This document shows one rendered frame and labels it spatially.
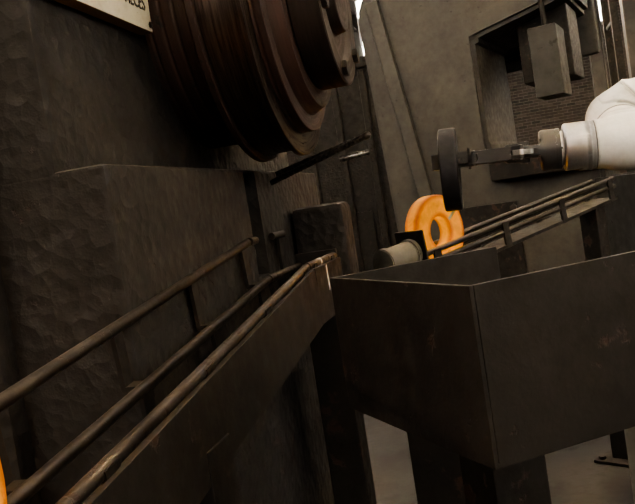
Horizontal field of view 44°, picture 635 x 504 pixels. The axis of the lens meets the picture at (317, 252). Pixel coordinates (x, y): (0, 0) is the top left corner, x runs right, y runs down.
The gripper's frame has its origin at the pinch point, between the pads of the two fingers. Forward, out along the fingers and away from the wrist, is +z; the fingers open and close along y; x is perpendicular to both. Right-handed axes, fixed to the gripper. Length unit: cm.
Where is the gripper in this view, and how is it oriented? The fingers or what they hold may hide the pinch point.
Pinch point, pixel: (450, 160)
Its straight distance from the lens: 154.2
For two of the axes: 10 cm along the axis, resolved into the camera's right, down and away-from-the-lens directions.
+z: -9.7, 0.9, 2.1
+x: -1.0, -9.9, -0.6
